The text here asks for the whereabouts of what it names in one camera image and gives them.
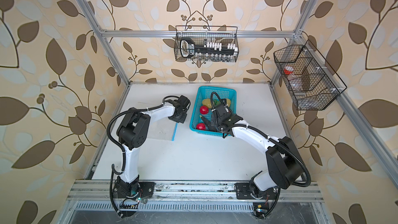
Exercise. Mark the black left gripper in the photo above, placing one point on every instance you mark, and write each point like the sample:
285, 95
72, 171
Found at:
183, 120

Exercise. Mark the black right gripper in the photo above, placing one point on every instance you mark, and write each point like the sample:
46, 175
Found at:
216, 122

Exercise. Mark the red toy tomato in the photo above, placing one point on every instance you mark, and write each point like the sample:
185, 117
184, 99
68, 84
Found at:
204, 110

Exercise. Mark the clear zip top bag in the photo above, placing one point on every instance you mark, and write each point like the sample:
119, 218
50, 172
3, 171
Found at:
163, 129

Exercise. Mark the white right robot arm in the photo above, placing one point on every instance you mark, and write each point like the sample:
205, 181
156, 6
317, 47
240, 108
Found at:
285, 167

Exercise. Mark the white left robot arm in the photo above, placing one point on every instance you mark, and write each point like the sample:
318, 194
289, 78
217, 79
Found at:
129, 130

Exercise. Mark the dark toy eggplant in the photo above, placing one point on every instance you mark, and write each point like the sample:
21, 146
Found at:
209, 124

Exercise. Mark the red toy apple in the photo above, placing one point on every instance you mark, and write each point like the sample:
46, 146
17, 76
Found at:
201, 126

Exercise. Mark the yellow toy lemon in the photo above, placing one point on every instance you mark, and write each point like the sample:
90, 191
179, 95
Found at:
207, 103

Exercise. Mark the teal plastic basket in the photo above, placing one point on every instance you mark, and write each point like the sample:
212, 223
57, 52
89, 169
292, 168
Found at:
204, 92

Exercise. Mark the red capped clear bottle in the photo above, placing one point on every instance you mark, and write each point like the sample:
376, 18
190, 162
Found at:
290, 74

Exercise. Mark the back black wire basket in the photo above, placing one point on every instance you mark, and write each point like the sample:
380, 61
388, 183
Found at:
212, 43

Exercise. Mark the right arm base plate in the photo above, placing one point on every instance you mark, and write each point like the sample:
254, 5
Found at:
249, 191

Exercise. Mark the side black wire basket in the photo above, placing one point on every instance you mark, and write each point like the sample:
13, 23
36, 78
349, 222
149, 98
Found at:
319, 84

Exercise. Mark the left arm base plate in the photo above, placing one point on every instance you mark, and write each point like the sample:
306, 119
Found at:
134, 190

